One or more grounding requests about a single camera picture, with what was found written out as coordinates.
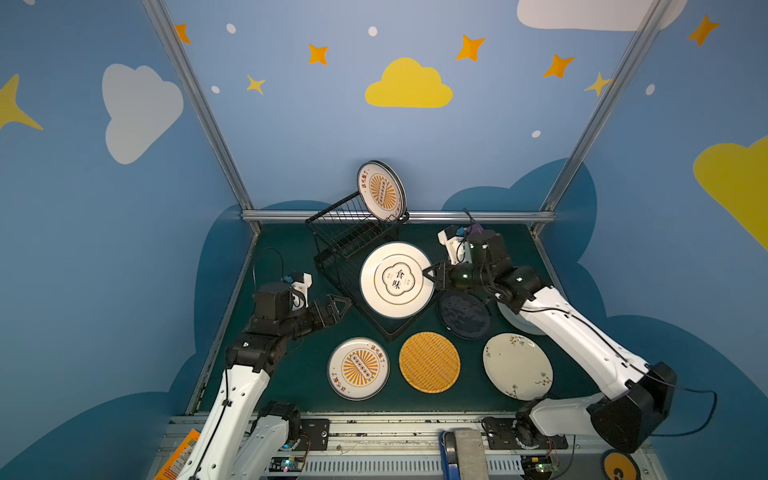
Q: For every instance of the left green circuit board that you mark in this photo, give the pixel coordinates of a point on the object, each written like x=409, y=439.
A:
x=287, y=465

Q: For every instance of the grey blue block tool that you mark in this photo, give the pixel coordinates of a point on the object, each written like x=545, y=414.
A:
x=462, y=455

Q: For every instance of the yellow woven round mat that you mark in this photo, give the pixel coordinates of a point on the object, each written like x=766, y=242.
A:
x=429, y=362

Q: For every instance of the yellow black round disc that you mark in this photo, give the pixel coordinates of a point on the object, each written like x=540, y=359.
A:
x=619, y=466

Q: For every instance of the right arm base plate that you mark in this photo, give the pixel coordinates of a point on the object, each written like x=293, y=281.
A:
x=504, y=433

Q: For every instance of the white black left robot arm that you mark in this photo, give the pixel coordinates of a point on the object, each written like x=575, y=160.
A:
x=224, y=450

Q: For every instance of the cream floral sprig plate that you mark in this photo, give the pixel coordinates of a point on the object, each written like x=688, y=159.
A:
x=517, y=367

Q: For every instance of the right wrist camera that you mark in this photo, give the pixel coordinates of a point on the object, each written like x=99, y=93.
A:
x=453, y=238

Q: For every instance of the purple pink spatula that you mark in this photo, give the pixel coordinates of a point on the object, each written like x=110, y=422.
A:
x=474, y=228

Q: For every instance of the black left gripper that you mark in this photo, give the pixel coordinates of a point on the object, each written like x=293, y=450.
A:
x=324, y=312

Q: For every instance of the orange cardboard box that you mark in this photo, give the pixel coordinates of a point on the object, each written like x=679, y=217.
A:
x=179, y=458

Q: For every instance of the white cloud emblem plate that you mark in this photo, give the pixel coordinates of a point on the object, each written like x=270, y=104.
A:
x=392, y=282

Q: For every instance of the green rim lettered plate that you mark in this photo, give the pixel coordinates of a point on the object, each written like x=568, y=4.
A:
x=402, y=209

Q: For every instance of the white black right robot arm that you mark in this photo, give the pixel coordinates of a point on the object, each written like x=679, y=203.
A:
x=634, y=397

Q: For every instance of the right green circuit board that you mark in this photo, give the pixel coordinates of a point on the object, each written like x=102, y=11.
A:
x=536, y=468

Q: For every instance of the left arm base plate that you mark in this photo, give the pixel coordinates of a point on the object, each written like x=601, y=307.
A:
x=313, y=435

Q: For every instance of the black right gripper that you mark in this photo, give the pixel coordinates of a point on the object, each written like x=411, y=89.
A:
x=442, y=276

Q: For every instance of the pale green plain plate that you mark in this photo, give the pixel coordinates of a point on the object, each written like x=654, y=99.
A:
x=518, y=322

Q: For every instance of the orange sunburst plate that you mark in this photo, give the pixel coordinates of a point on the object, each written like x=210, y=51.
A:
x=358, y=369
x=378, y=191

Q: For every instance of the green circuit board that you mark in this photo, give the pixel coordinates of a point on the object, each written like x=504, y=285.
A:
x=287, y=465
x=536, y=468

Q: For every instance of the dark blue plate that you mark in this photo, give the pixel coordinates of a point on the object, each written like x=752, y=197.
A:
x=464, y=315

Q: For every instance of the black wire dish rack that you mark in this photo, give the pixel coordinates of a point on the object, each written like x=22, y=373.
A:
x=346, y=233

